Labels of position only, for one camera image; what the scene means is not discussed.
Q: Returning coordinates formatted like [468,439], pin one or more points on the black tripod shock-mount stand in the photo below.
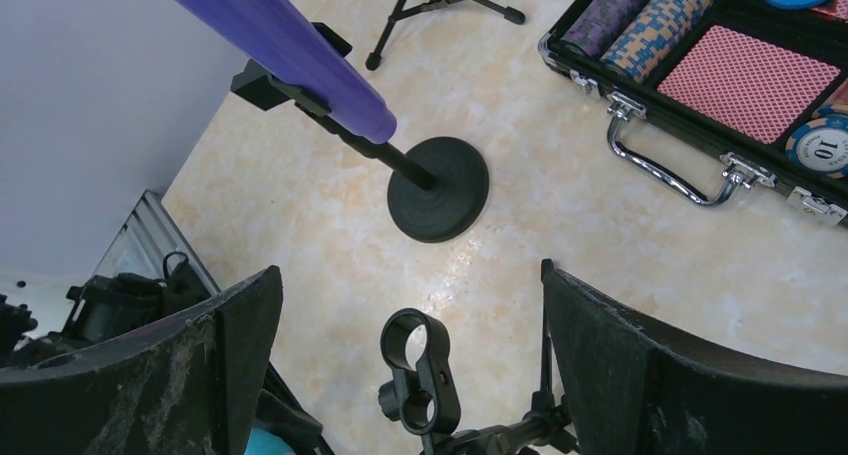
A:
[401,12]

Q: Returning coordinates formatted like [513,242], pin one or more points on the pink card deck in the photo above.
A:
[749,85]

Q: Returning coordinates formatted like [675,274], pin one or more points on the purple green chip stack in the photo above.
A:
[599,25]

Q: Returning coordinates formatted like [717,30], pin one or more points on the blue orange chip stack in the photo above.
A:
[651,36]

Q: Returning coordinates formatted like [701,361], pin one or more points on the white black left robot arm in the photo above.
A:
[104,308]

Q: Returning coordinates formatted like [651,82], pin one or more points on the purple microphone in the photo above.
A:
[280,38]

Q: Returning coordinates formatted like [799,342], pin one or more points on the black small tripod mic stand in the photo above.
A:
[422,395]

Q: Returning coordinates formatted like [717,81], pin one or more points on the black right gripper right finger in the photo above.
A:
[634,384]

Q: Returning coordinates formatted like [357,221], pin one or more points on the black round-base mic stand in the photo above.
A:
[437,189]

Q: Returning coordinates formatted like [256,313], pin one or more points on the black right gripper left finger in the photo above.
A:
[186,384]

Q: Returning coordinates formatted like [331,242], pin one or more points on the black poker chip case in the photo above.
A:
[819,32]

